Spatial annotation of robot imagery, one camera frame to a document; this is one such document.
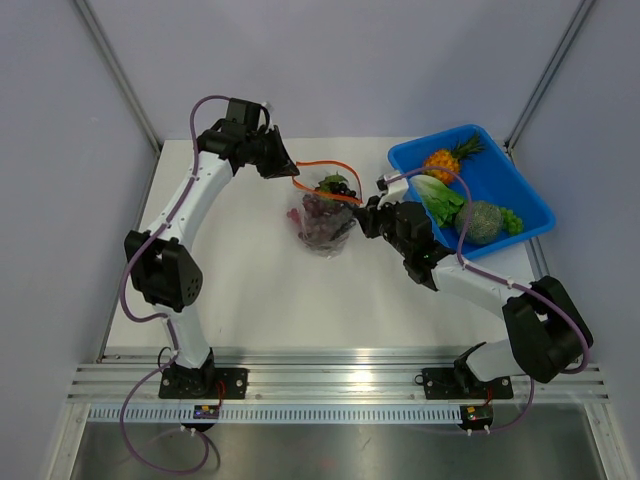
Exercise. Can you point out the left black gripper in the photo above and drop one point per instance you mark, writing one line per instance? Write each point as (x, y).
(281, 165)

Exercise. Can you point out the dark purple grape bunch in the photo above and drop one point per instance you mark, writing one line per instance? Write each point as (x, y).
(321, 224)

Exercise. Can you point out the green cabbage toy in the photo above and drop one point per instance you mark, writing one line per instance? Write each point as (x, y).
(442, 202)

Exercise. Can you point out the white slotted cable duct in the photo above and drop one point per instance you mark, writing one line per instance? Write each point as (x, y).
(279, 414)

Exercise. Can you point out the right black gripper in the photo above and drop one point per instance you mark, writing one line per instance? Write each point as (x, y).
(370, 214)

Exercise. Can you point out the clear zip bag orange zipper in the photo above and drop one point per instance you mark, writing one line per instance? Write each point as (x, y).
(312, 172)

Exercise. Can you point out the aluminium rail frame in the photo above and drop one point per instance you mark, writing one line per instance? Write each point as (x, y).
(326, 376)

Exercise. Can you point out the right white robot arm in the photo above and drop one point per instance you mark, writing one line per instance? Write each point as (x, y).
(546, 335)

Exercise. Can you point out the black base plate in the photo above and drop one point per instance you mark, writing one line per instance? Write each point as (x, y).
(446, 383)
(178, 383)

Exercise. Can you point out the small green grape bunch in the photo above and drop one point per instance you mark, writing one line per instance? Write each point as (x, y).
(512, 224)

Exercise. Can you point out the orange toy pineapple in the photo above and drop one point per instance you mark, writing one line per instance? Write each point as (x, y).
(444, 164)

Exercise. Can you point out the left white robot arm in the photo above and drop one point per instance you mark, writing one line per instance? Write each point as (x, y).
(162, 280)

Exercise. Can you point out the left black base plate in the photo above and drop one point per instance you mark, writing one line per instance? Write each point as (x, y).
(178, 383)

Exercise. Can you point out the green cantaloupe melon toy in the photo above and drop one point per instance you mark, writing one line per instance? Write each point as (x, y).
(485, 225)

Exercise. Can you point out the blue plastic bin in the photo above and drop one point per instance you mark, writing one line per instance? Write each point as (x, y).
(490, 176)

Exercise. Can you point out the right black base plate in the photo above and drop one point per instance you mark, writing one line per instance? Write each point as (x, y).
(446, 383)

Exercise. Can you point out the blue black grape bunch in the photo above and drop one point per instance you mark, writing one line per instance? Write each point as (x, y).
(336, 184)

